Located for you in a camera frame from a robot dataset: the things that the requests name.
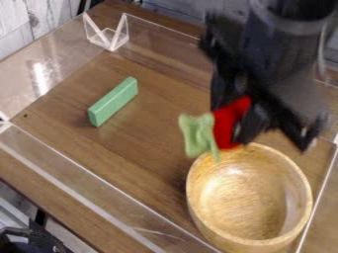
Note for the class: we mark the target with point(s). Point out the green rectangular block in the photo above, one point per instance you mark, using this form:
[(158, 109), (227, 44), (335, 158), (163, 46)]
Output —
[(108, 105)]

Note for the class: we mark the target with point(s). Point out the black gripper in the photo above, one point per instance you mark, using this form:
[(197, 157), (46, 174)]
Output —
[(266, 63)]

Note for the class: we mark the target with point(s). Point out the red plush strawberry toy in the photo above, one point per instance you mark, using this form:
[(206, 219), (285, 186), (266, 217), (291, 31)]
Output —
[(209, 133)]

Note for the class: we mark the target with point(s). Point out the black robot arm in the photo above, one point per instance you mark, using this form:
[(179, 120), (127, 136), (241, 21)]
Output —
[(299, 16)]

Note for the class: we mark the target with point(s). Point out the clear acrylic corner bracket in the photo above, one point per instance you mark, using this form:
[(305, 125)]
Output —
[(107, 38)]

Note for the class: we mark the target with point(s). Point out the black metal stand base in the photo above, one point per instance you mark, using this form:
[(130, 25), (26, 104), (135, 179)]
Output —
[(26, 240)]

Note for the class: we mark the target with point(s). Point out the round wooden bowl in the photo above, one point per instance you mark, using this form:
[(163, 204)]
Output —
[(249, 199)]

